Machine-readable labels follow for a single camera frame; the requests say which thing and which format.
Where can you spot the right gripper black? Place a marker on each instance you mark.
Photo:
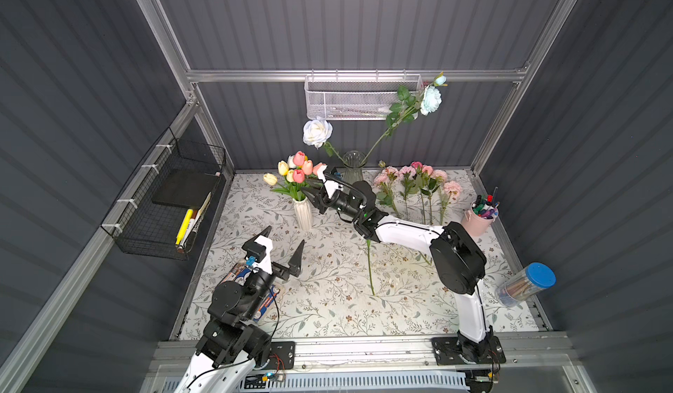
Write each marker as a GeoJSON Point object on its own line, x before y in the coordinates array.
{"type": "Point", "coordinates": [322, 193]}

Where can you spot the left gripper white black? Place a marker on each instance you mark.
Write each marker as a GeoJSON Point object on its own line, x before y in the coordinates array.
{"type": "Point", "coordinates": [274, 267]}

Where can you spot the single pink tulip stem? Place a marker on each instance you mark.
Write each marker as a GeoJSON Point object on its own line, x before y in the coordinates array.
{"type": "Point", "coordinates": [369, 267]}

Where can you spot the pink carnation stem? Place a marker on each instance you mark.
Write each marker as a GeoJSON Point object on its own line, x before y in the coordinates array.
{"type": "Point", "coordinates": [407, 176]}

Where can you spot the hot pink rose stem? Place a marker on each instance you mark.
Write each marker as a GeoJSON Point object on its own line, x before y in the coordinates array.
{"type": "Point", "coordinates": [419, 180]}

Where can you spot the large pink rose stem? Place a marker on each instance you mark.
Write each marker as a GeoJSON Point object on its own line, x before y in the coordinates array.
{"type": "Point", "coordinates": [434, 179]}

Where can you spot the pale pink rose stem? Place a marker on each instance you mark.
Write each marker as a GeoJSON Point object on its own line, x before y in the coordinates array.
{"type": "Point", "coordinates": [449, 194]}

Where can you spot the pink peony stem with bud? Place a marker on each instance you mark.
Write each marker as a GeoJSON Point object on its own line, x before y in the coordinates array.
{"type": "Point", "coordinates": [384, 182]}

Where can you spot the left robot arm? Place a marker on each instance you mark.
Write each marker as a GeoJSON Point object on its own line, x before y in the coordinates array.
{"type": "Point", "coordinates": [233, 350]}

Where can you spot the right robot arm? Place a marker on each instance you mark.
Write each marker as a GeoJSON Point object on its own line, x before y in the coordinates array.
{"type": "Point", "coordinates": [459, 262]}

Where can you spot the clear ribbed glass vase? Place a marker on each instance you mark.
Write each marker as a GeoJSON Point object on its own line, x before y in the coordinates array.
{"type": "Point", "coordinates": [354, 162]}

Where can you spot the white ribbed ceramic vase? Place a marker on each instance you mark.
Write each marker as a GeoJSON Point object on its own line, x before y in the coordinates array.
{"type": "Point", "coordinates": [303, 214]}

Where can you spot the blue illustrated book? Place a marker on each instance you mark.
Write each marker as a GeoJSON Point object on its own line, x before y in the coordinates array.
{"type": "Point", "coordinates": [246, 292]}

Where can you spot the tulip bouquet pink and yellow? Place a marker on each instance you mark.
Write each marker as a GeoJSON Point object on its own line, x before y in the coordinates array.
{"type": "Point", "coordinates": [293, 174]}

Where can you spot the white rose stem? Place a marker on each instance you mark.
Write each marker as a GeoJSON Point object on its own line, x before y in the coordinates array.
{"type": "Point", "coordinates": [317, 133]}

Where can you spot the yellow marker in basket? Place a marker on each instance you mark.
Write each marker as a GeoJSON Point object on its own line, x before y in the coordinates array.
{"type": "Point", "coordinates": [184, 227]}

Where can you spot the black notebook in basket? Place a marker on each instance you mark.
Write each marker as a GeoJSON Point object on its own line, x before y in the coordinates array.
{"type": "Point", "coordinates": [185, 188]}

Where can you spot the light blue rose stem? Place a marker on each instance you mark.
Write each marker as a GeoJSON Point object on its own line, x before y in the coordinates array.
{"type": "Point", "coordinates": [409, 107]}

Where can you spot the pink pen bucket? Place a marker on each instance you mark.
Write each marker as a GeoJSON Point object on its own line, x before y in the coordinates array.
{"type": "Point", "coordinates": [481, 214]}

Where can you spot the clear jar blue lid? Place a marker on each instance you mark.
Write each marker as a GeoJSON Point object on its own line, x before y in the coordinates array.
{"type": "Point", "coordinates": [526, 283]}

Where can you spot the white mesh wall basket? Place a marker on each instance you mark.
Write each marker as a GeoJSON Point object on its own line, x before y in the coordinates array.
{"type": "Point", "coordinates": [356, 96]}

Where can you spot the black wire wall basket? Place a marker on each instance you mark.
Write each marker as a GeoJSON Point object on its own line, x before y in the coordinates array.
{"type": "Point", "coordinates": [162, 213]}

